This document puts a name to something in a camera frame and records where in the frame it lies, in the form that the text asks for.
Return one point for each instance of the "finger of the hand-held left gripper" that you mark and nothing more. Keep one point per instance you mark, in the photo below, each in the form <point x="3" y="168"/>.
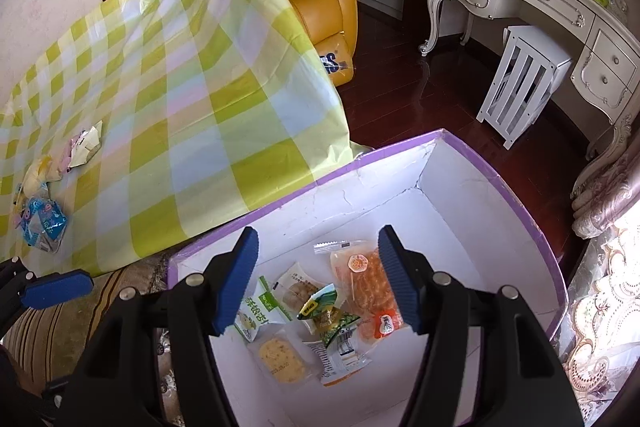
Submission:
<point x="12" y="271"/>
<point x="55" y="289"/>

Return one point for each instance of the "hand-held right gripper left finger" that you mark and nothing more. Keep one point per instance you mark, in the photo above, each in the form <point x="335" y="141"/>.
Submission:
<point x="235" y="282"/>

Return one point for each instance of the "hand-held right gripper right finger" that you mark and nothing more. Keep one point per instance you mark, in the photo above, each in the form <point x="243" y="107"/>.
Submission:
<point x="397" y="277"/>

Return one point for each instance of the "orange label bread packet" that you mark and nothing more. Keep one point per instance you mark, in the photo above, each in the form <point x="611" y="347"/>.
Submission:
<point x="365" y="287"/>

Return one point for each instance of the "green white cake packet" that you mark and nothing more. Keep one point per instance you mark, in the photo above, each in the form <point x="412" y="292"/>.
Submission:
<point x="260" y="307"/>

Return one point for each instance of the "white nut snack packet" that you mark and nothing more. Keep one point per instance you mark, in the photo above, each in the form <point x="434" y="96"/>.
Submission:
<point x="295" y="289"/>

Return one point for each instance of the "yellow green snack packet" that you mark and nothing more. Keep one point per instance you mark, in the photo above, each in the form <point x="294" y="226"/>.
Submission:
<point x="335" y="327"/>

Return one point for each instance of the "white green striped packet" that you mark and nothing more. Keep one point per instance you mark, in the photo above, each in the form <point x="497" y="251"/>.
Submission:
<point x="320" y="302"/>

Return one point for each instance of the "purple white cardboard box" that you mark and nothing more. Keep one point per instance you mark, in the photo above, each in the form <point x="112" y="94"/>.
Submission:
<point x="475" y="217"/>

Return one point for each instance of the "striped brown towel blanket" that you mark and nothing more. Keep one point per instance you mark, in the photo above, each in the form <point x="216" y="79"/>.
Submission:
<point x="45" y="342"/>

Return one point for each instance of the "round pale bun packet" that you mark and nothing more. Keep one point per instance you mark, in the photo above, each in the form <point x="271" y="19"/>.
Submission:
<point x="37" y="172"/>

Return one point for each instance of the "pink snack packet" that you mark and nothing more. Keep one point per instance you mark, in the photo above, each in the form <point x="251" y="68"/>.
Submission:
<point x="70" y="157"/>

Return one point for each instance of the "white folded snack packet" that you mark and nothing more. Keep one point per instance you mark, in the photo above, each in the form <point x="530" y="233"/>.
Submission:
<point x="90" y="139"/>

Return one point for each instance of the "green checked tablecloth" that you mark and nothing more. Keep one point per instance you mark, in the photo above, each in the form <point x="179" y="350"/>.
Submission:
<point x="200" y="82"/>

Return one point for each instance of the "silver lace bedspread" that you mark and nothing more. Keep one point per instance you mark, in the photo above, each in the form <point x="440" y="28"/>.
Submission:
<point x="600" y="317"/>

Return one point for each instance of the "pink patterned curtain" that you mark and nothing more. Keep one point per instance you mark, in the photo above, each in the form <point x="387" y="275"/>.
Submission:
<point x="610" y="187"/>

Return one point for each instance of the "white slatted stool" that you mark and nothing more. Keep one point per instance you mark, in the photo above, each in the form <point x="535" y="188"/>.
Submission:
<point x="520" y="72"/>

